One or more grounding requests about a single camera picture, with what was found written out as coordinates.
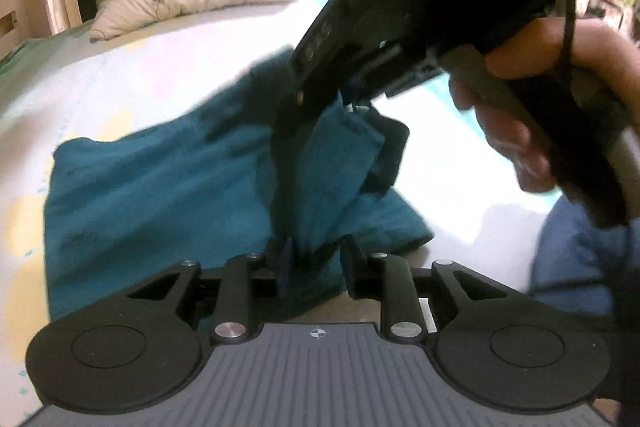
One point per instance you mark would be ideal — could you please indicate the person's right hand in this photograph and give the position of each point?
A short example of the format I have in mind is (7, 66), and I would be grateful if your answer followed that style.
(531, 52)

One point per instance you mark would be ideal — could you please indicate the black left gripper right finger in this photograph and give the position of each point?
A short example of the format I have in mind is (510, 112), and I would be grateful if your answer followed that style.
(496, 345)

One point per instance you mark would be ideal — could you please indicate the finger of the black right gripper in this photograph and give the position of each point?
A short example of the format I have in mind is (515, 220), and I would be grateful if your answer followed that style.
(310, 106)

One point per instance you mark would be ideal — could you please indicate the pastel floral bed sheet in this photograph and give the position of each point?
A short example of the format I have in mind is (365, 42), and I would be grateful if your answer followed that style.
(59, 88)

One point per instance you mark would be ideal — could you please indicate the teal blue pants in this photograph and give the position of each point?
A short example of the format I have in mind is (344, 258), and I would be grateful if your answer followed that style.
(244, 173)

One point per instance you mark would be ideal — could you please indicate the blue jeans leg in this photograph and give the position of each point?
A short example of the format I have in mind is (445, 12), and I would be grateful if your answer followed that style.
(584, 270)

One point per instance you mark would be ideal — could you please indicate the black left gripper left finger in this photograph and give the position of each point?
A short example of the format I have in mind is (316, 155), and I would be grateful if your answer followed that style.
(144, 343)

